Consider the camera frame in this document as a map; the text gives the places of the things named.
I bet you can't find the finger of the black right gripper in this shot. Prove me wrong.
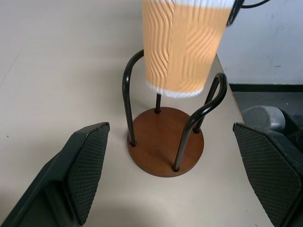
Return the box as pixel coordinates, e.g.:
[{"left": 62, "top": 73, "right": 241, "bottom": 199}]
[{"left": 226, "top": 0, "right": 244, "bottom": 26}]

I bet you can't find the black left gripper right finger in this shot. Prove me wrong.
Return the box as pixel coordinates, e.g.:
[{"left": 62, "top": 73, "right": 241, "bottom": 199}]
[{"left": 232, "top": 122, "right": 303, "bottom": 227}]

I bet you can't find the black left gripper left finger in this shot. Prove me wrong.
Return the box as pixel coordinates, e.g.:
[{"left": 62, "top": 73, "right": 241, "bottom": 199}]
[{"left": 0, "top": 122, "right": 110, "bottom": 227}]

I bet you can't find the orange ripple paper cup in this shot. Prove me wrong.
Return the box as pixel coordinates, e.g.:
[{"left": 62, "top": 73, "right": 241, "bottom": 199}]
[{"left": 141, "top": 0, "right": 235, "bottom": 99}]

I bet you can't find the black rounded robot body part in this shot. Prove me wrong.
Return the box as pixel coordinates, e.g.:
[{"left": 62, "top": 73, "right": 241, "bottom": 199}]
[{"left": 278, "top": 108, "right": 303, "bottom": 155}]

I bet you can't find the silver rounded robot body part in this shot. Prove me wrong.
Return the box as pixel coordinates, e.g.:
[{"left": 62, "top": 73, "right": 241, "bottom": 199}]
[{"left": 241, "top": 105, "right": 288, "bottom": 133}]

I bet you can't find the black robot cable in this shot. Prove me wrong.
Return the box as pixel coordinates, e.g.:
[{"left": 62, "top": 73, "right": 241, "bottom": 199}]
[{"left": 240, "top": 0, "right": 272, "bottom": 9}]

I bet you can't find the wire cup holder wooden base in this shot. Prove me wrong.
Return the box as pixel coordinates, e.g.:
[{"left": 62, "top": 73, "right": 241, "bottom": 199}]
[{"left": 122, "top": 49, "right": 229, "bottom": 178}]

